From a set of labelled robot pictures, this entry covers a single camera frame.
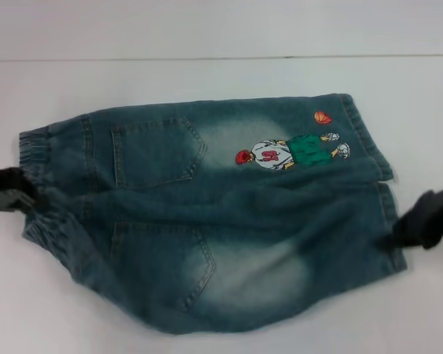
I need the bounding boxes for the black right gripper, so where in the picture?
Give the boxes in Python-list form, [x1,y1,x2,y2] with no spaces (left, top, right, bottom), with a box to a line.
[375,187,443,252]

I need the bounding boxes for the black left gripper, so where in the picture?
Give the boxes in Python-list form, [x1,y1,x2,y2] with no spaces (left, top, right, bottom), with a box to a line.
[0,167,49,214]

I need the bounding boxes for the blue denim shorts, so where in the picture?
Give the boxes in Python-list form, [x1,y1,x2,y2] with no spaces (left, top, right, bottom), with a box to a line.
[17,92,408,336]

